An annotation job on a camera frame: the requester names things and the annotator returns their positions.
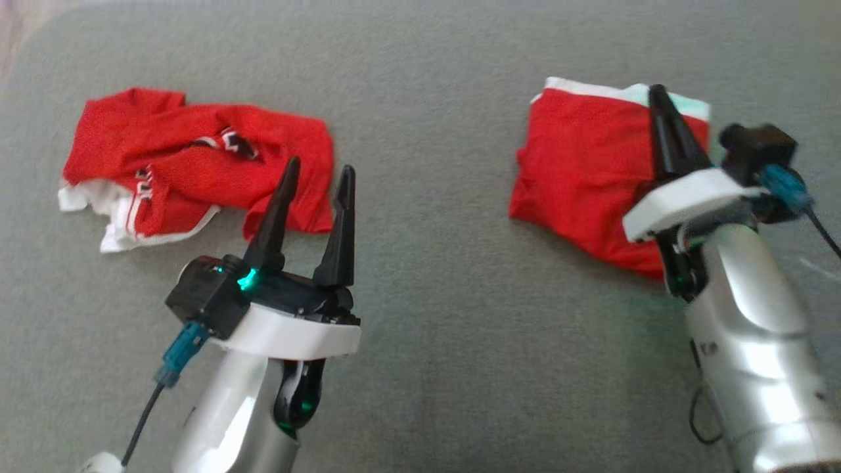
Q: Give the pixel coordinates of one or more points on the red and white jersey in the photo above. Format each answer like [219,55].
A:
[197,171]

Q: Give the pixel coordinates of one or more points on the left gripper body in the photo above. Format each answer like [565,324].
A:
[295,335]

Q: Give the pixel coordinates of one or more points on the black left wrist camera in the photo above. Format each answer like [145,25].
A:
[207,295]

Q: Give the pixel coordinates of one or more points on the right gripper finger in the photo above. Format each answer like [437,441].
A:
[670,144]

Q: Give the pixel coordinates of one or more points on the red garment white mint trim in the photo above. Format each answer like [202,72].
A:
[578,171]

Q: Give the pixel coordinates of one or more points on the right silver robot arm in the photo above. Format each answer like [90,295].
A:
[755,355]

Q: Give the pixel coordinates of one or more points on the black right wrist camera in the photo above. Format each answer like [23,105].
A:
[755,148]

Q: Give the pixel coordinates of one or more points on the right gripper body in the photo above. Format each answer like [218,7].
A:
[690,197]

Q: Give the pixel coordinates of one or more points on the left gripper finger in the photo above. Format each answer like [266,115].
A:
[272,223]
[340,243]

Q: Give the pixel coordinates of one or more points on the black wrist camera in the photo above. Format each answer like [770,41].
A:
[207,295]
[755,148]

